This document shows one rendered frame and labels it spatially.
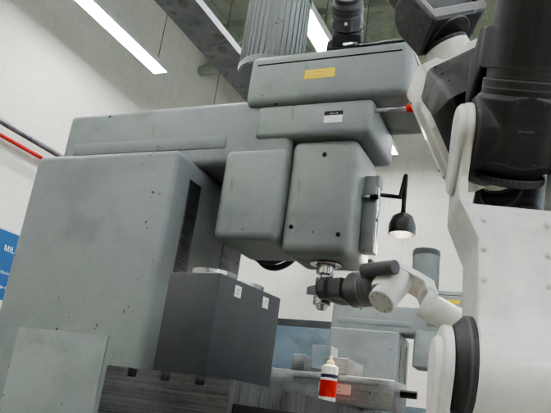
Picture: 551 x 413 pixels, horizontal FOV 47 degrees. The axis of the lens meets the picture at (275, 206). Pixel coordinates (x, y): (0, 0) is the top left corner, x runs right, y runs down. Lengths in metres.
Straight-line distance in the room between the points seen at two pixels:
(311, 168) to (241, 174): 0.20
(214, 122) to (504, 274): 1.14
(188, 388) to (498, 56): 0.67
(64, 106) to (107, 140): 5.08
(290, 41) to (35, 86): 5.11
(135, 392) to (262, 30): 1.24
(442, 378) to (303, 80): 1.08
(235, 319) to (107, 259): 0.63
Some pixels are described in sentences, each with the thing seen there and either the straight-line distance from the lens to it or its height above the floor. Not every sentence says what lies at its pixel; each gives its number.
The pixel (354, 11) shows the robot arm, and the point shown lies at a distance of 1.82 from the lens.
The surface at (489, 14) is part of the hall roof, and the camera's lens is 9.14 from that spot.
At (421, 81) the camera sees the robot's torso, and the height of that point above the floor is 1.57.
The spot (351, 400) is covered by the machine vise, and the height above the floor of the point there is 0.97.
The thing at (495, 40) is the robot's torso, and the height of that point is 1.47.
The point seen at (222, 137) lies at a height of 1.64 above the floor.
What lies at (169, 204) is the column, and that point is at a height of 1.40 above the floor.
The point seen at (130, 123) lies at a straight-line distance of 2.05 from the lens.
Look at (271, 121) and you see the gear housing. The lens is 1.77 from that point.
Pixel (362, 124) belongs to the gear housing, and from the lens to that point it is 1.67.
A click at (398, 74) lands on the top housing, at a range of 1.70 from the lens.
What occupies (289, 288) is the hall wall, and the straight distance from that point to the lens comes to 8.91.
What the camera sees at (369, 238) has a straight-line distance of 1.66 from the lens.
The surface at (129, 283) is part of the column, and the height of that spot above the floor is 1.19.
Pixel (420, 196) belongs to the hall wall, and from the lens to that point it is 8.76.
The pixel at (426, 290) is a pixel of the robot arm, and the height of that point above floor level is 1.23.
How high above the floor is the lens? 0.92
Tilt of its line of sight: 18 degrees up
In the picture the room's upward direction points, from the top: 8 degrees clockwise
